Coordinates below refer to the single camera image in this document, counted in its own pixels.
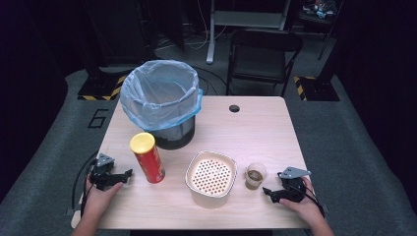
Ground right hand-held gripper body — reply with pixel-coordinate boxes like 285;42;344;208
276;166;313;204

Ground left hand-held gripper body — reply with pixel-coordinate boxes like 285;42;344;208
89;152;127;192

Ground small clear plastic cup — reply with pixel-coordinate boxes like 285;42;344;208
244;162;268;192

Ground red chip can yellow lid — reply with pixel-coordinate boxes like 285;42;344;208
129;132;166;185

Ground white strainer container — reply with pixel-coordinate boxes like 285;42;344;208
184;149;238;209

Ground black mesh trash bin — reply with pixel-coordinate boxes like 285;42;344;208
150;115;197;151

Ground blue plastic bin liner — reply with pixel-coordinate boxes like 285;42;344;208
119;59;204;133

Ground person's right hand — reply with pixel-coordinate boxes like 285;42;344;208
278;176;327;227

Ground person's left hand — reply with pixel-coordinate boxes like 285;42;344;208
84;175;125;218

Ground black folding chair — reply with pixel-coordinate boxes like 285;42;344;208
225;28;305;98

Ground black cabinet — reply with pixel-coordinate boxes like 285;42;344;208
81;0;155;67

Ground cluttered shelf items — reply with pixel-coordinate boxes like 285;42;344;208
300;0;340;20

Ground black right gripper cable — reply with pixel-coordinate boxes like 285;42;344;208
288;185;327;219

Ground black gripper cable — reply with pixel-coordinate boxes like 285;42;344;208
288;185;327;219
71;150;100;218

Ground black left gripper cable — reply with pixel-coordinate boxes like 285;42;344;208
71;150;100;218

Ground black floor cables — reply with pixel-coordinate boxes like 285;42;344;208
192;66;232;96

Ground white floor cables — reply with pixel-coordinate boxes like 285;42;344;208
155;0;228;52

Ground white metal desk frame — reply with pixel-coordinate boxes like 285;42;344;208
206;0;293;65

